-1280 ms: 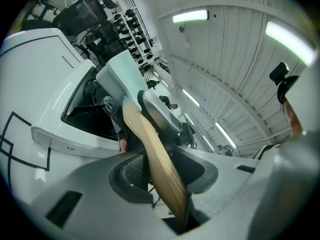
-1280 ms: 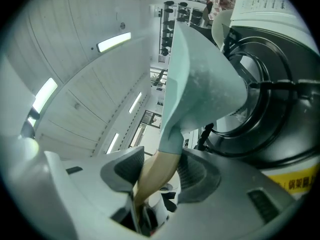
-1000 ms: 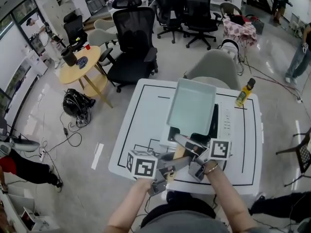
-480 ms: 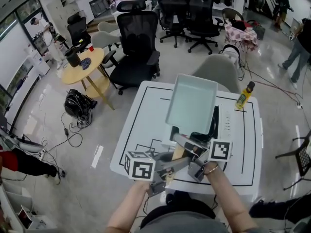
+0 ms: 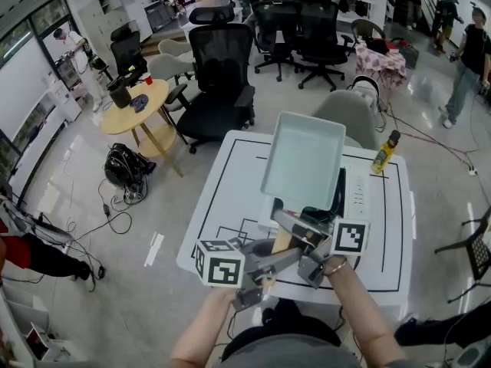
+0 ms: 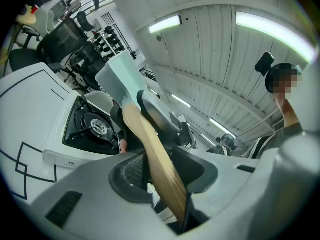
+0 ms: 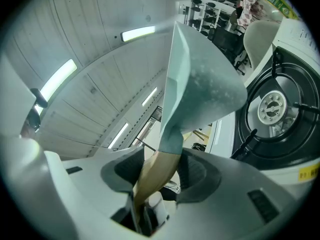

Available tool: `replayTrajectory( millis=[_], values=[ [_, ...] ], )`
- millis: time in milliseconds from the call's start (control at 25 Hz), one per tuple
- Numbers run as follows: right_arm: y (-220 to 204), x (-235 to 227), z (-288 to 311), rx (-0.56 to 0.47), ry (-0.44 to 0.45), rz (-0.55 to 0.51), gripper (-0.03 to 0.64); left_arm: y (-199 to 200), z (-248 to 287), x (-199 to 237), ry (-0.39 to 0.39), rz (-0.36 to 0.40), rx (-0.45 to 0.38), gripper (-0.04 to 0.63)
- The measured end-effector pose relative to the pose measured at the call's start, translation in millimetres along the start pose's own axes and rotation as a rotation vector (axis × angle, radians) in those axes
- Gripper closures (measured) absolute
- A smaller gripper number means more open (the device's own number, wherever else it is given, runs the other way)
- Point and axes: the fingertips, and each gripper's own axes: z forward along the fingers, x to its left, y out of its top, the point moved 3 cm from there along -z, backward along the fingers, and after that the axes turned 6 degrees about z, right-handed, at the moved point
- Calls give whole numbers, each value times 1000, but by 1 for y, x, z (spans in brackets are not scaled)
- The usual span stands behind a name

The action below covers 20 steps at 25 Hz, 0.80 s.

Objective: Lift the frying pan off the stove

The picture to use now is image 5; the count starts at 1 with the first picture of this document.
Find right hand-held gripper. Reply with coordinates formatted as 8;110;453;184
271;206;371;289

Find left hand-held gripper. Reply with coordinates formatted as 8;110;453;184
194;238;305;313

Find white portable induction cooktop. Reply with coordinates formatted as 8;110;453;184
257;165;372;245

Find pale green square pan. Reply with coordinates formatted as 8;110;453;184
259;110;346;286

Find person's left forearm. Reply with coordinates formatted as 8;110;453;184
169;301;231;368

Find person's right forearm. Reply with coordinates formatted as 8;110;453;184
325;266;404;367

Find person's right hand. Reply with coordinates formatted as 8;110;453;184
328;255;360;268

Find person's left hand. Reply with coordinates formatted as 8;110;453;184
205;291;238;316

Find person's right black shoe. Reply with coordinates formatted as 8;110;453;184
274;298;304;321

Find white square table black lines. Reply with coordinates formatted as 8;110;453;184
176;129;414;308

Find person's black trousers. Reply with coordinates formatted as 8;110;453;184
221;298;342;360

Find person's grey shirt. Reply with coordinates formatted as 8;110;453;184
214;333;407;368

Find yellow oil bottle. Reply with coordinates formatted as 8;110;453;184
370;129;402;175

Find grey upholstered chair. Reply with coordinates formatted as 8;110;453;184
312;89;379;151

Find floral cloth covered table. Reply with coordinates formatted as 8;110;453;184
354;42;408;90

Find black metal mesh chair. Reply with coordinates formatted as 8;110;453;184
433;205;491;304

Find large black mesh office chair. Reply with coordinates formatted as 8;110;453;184
176;5;256;155

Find round wooden table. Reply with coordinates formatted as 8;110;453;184
100;78;184;179

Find blue cloth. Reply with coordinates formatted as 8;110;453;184
129;94;150;113

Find dark green basket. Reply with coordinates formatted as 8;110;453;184
398;44;420;70

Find grey round-back chair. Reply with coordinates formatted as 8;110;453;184
351;18;387;41

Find beige shell chair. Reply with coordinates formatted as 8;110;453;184
157;38;193;58
147;54;196;110

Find black bucket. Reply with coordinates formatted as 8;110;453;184
106;78;131;110

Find grey plastic chair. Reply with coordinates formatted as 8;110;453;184
456;341;491;368

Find black office chair with headrest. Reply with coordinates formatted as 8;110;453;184
109;25;149;80

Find grey metal cart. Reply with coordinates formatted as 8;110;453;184
144;1;178;34

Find white storage shelf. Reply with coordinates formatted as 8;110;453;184
0;281;85;368

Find white low cabinet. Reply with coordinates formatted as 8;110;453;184
9;86;84;202

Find white locker cabinet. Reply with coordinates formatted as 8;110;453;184
78;0;153;48

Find black framed window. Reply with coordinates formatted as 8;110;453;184
0;0;72;68

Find rose gold bracelet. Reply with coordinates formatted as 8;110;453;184
324;257;348;276

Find white bag black strap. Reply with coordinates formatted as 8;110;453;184
347;74;383;107

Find black backpack with cables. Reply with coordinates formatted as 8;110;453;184
104;143;157;191

